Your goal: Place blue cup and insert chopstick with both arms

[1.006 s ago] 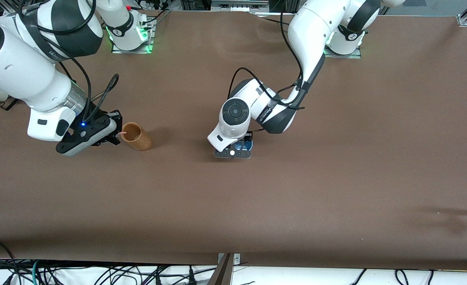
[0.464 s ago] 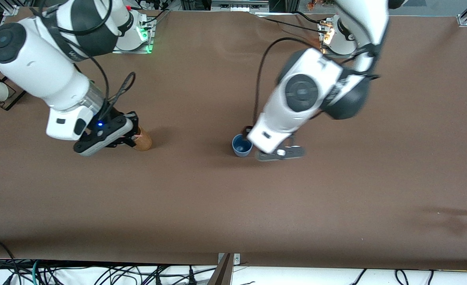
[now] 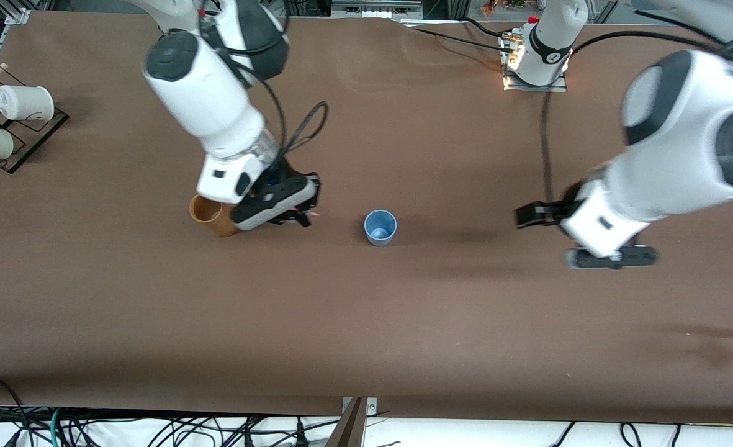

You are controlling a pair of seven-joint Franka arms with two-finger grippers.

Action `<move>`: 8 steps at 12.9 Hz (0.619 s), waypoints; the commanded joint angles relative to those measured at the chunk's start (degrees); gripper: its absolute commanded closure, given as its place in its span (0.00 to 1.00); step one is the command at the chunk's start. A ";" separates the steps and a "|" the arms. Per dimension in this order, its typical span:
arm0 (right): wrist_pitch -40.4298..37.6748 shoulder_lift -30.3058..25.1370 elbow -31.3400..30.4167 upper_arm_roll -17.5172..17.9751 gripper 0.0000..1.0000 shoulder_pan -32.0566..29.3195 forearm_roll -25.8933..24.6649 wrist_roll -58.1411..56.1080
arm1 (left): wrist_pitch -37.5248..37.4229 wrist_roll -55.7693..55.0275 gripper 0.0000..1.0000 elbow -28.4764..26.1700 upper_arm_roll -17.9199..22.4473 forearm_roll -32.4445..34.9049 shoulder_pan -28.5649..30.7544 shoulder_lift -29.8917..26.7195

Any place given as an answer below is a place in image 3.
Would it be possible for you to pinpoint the blue cup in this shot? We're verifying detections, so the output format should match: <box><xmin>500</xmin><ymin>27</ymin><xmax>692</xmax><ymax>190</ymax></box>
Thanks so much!
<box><xmin>364</xmin><ymin>210</ymin><xmax>398</xmax><ymax>247</ymax></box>

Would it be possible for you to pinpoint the bamboo chopstick holder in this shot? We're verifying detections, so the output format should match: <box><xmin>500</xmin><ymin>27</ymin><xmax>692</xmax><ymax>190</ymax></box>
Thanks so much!
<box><xmin>189</xmin><ymin>194</ymin><xmax>240</xmax><ymax>238</ymax></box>

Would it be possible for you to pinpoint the black cup rack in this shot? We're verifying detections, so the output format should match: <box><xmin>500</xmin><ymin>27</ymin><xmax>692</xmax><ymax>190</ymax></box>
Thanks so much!
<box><xmin>0</xmin><ymin>65</ymin><xmax>69</xmax><ymax>174</ymax></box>

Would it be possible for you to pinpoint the white cup with print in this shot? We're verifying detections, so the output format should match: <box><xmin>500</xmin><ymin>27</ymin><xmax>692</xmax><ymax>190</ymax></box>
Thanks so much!
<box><xmin>0</xmin><ymin>85</ymin><xmax>55</xmax><ymax>121</ymax></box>

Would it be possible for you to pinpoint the grey metal box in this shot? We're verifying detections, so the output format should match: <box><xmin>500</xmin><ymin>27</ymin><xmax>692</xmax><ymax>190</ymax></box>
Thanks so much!
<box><xmin>330</xmin><ymin>0</ymin><xmax>425</xmax><ymax>19</ymax></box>

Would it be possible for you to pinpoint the orange clutter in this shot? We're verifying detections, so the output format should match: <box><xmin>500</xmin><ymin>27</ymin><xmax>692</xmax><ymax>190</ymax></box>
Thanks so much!
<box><xmin>481</xmin><ymin>0</ymin><xmax>531</xmax><ymax>16</ymax></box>

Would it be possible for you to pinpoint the short aluminium profile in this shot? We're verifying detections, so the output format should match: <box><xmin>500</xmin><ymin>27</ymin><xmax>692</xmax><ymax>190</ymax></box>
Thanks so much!
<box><xmin>0</xmin><ymin>0</ymin><xmax>32</xmax><ymax>25</ymax></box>

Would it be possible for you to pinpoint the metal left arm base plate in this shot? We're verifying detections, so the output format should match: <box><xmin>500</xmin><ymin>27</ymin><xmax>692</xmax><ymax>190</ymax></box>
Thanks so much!
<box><xmin>501</xmin><ymin>31</ymin><xmax>569</xmax><ymax>93</ymax></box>

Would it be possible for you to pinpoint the long black base cable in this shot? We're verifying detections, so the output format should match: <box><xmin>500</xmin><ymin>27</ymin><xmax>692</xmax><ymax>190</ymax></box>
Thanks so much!
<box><xmin>411</xmin><ymin>26</ymin><xmax>517</xmax><ymax>55</ymax></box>

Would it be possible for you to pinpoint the short black base cable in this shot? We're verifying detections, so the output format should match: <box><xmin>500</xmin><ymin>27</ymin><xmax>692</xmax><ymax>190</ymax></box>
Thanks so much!
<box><xmin>459</xmin><ymin>17</ymin><xmax>516</xmax><ymax>39</ymax></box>

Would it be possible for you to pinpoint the small metal bracket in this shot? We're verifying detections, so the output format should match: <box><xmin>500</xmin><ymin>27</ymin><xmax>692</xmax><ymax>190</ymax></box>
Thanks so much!
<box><xmin>341</xmin><ymin>396</ymin><xmax>378</xmax><ymax>415</ymax></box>

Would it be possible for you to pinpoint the dark camera stand leg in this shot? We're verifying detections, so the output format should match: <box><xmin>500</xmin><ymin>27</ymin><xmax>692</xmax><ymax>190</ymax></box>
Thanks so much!
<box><xmin>324</xmin><ymin>397</ymin><xmax>367</xmax><ymax>447</ymax></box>

